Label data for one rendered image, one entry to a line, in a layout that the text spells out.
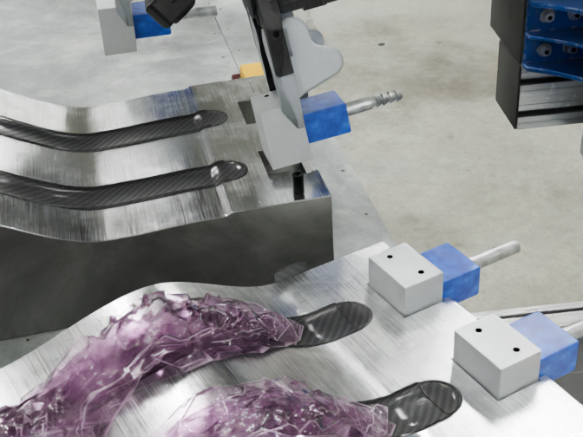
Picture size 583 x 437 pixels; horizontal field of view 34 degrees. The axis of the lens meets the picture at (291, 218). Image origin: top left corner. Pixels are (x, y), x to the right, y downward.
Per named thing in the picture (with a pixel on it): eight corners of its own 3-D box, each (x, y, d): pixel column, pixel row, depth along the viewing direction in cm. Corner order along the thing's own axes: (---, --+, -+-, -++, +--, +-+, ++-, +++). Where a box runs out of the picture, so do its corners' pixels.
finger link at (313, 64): (360, 114, 80) (331, 5, 78) (291, 134, 80) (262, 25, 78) (352, 112, 83) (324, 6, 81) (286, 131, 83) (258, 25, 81)
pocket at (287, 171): (307, 178, 92) (305, 143, 90) (321, 205, 88) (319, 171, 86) (260, 185, 92) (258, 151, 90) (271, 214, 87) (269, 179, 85)
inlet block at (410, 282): (494, 257, 84) (498, 205, 81) (533, 286, 80) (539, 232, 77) (369, 310, 79) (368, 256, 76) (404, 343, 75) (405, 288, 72)
